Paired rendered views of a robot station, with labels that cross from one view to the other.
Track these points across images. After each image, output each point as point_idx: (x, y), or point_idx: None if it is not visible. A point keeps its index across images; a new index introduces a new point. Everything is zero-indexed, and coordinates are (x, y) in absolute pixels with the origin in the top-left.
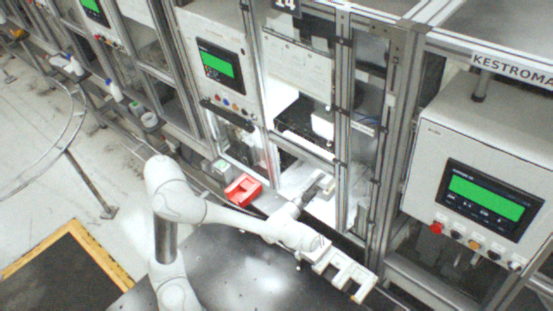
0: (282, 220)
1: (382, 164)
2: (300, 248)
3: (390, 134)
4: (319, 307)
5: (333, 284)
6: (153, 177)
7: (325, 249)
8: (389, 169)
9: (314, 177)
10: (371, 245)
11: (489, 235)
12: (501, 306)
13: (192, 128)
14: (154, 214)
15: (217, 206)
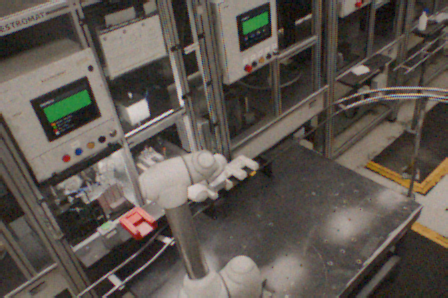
0: None
1: (208, 63)
2: (223, 166)
3: (206, 35)
4: (248, 207)
5: (241, 179)
6: (172, 169)
7: None
8: (213, 63)
9: (154, 163)
10: (222, 146)
11: (262, 46)
12: (279, 90)
13: (23, 266)
14: (183, 219)
15: None
